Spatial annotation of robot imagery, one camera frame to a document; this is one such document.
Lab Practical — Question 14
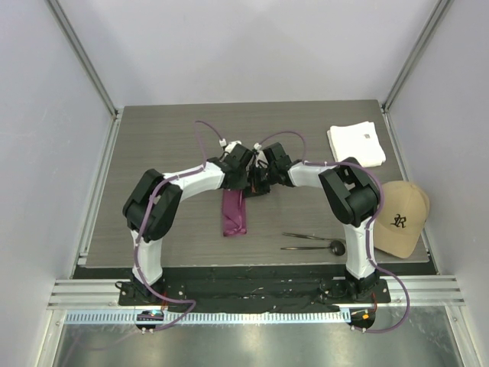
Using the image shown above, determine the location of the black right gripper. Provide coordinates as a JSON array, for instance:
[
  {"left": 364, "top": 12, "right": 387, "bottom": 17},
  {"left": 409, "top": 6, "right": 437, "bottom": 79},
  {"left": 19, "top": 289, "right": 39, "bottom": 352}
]
[{"left": 241, "top": 164, "right": 277, "bottom": 200}]

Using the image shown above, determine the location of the magenta cloth napkin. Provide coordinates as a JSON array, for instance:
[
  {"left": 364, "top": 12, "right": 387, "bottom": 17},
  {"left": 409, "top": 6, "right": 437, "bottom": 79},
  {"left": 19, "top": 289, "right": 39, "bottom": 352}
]
[{"left": 222, "top": 190, "right": 248, "bottom": 237}]

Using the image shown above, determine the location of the dark metal fork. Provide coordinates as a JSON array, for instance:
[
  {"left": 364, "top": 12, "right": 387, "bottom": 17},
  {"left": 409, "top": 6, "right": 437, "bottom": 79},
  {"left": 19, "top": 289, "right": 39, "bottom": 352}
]
[{"left": 282, "top": 232, "right": 345, "bottom": 243}]

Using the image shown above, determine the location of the dark metal spoon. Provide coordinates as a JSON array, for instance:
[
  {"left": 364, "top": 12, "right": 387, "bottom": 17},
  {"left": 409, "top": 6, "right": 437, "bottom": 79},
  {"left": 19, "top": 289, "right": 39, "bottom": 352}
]
[{"left": 281, "top": 240, "right": 346, "bottom": 256}]

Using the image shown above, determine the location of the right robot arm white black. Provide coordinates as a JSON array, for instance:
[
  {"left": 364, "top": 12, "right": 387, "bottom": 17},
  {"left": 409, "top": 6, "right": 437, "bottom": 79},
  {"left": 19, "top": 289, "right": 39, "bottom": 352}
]
[{"left": 253, "top": 143, "right": 383, "bottom": 302}]

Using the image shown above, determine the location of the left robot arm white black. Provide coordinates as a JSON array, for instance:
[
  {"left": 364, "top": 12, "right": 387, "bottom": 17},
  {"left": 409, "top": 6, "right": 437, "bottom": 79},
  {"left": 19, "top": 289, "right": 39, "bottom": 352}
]
[{"left": 122, "top": 158, "right": 248, "bottom": 305}]

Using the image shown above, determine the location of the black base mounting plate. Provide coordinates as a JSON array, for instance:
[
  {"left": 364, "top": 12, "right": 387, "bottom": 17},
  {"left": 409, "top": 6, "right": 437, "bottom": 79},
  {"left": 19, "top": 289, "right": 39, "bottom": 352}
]
[{"left": 73, "top": 263, "right": 435, "bottom": 313}]

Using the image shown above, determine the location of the white folded towel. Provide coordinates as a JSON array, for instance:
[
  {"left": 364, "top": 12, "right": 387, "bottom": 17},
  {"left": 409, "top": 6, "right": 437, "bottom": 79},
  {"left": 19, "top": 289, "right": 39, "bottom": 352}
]
[{"left": 327, "top": 122, "right": 387, "bottom": 167}]

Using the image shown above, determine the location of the tan baseball cap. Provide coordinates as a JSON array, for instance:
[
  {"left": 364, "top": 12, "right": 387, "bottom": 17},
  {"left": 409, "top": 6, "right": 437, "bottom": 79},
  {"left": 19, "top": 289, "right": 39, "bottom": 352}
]
[{"left": 374, "top": 180, "right": 430, "bottom": 258}]

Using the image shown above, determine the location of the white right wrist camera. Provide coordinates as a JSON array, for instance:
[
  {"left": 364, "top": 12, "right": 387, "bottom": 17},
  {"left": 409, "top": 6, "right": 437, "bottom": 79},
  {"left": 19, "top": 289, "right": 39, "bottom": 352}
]
[{"left": 251, "top": 142, "right": 268, "bottom": 169}]

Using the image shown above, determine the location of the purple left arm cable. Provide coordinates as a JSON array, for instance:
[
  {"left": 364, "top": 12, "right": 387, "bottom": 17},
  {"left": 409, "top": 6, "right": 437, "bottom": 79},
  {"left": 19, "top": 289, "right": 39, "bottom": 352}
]
[{"left": 131, "top": 120, "right": 226, "bottom": 336}]

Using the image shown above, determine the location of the aluminium front rail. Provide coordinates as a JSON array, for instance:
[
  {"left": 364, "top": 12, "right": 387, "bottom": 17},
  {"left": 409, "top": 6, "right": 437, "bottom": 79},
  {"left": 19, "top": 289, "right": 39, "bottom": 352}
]
[{"left": 47, "top": 275, "right": 465, "bottom": 310}]

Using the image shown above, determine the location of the slotted cable duct strip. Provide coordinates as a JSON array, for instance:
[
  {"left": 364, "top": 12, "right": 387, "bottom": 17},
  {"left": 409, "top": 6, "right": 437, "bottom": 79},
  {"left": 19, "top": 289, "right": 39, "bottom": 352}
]
[{"left": 64, "top": 308, "right": 351, "bottom": 325}]

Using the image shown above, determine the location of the aluminium frame post left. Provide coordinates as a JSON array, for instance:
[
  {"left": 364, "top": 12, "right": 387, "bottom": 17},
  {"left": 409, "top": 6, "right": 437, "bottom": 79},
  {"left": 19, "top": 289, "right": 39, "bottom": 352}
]
[{"left": 45, "top": 0, "right": 118, "bottom": 118}]

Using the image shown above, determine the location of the aluminium frame post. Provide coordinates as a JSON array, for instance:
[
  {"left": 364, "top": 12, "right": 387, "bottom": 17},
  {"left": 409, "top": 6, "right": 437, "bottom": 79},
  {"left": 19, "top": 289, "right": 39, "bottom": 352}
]
[
  {"left": 45, "top": 0, "right": 118, "bottom": 118},
  {"left": 381, "top": 0, "right": 453, "bottom": 113}
]

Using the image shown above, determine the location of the aluminium frame post right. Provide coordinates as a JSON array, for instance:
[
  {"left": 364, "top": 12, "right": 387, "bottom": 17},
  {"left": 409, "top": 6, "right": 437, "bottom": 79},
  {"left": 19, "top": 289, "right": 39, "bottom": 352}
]
[{"left": 381, "top": 0, "right": 453, "bottom": 113}]

